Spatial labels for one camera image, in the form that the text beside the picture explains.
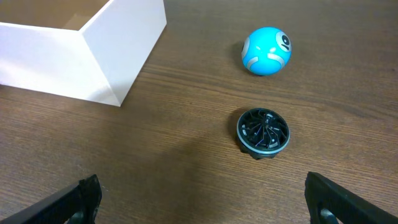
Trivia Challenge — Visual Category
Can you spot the blue ball with grey markings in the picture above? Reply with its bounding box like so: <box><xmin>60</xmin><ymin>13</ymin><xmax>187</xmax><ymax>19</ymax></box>
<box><xmin>241</xmin><ymin>27</ymin><xmax>292</xmax><ymax>76</ymax></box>

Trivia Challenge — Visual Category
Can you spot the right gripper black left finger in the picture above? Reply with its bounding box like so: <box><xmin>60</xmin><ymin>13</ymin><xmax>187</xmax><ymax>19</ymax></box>
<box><xmin>1</xmin><ymin>174</ymin><xmax>102</xmax><ymax>224</ymax></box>

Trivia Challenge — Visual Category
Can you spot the black round finned cap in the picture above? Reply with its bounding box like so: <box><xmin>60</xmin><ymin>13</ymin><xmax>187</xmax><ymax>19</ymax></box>
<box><xmin>236</xmin><ymin>108</ymin><xmax>290</xmax><ymax>160</ymax></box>

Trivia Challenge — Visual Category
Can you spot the open white cardboard box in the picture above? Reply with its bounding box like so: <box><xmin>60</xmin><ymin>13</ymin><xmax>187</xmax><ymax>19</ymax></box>
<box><xmin>1</xmin><ymin>0</ymin><xmax>167</xmax><ymax>106</ymax></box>

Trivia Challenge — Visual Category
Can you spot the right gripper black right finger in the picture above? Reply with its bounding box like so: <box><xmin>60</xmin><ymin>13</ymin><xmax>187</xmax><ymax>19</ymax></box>
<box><xmin>305</xmin><ymin>172</ymin><xmax>397</xmax><ymax>224</ymax></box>

